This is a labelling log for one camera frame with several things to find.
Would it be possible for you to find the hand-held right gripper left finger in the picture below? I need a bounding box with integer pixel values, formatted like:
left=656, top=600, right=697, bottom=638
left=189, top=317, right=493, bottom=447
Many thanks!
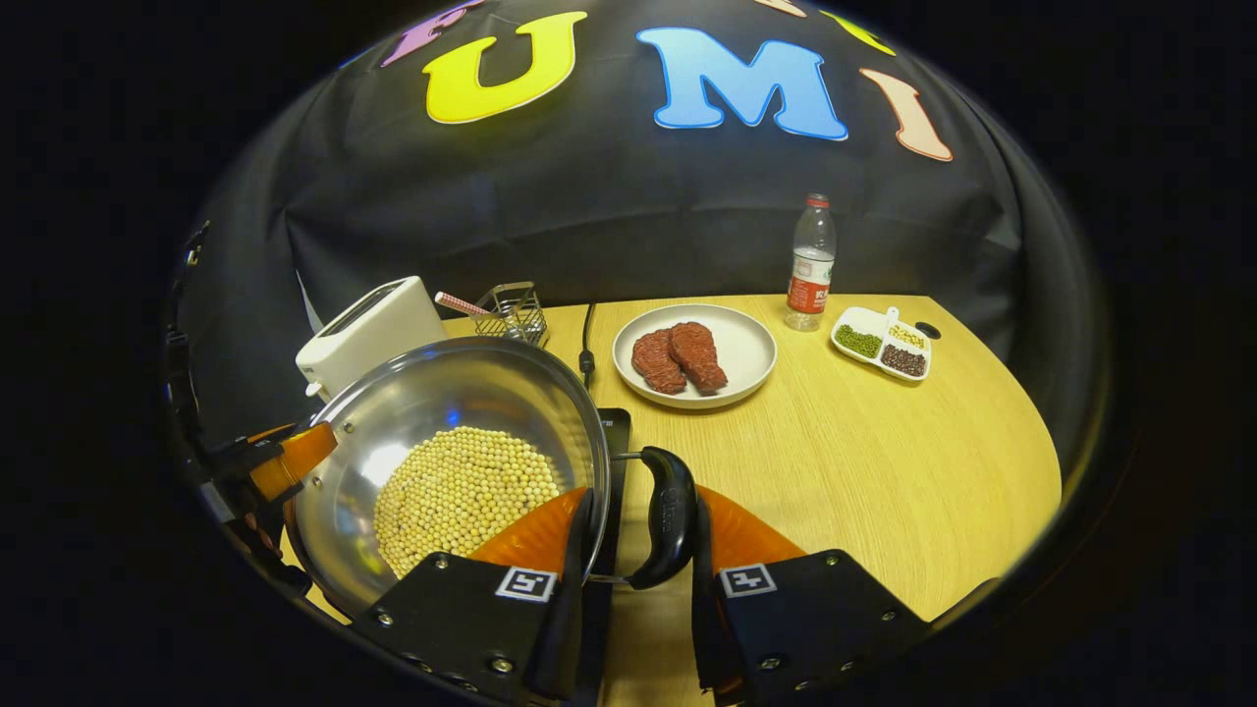
left=352, top=488, right=602, bottom=704

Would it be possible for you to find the pile of yellow soybeans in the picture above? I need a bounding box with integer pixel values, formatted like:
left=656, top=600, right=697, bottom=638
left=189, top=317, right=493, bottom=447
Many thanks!
left=373, top=427, right=567, bottom=579

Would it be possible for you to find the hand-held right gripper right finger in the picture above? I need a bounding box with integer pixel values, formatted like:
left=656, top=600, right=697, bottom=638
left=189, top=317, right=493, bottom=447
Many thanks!
left=690, top=486, right=930, bottom=704

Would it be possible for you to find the wire mesh basket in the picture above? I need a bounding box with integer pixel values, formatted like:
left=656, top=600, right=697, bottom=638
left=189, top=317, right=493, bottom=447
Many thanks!
left=474, top=282, right=550, bottom=348

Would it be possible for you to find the steel pot with black handle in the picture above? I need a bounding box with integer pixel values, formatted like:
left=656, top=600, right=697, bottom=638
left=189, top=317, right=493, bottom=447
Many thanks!
left=285, top=337, right=700, bottom=622

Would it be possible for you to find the clear bottle with red label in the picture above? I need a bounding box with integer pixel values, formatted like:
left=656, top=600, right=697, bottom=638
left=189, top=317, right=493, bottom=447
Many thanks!
left=785, top=193, right=839, bottom=333

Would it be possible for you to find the white toaster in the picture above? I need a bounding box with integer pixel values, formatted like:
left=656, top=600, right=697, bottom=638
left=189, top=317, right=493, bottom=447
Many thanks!
left=295, top=276, right=450, bottom=404

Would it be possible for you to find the black power cable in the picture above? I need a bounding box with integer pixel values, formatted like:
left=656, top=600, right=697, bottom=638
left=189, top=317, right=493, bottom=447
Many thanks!
left=578, top=302, right=599, bottom=390

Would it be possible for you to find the white divided dish with beans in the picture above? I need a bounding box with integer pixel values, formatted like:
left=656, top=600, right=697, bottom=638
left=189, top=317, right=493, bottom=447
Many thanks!
left=831, top=305, right=933, bottom=384

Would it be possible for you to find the black induction cooktop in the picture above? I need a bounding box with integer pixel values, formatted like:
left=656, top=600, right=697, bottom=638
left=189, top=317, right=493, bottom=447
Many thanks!
left=589, top=408, right=633, bottom=582

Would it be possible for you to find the black backdrop cloth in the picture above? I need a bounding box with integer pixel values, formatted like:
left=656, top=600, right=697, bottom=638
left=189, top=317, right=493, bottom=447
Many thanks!
left=177, top=0, right=1091, bottom=462

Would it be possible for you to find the round beige plate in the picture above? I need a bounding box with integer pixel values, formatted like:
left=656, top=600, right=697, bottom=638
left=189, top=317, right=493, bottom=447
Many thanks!
left=612, top=303, right=779, bottom=410

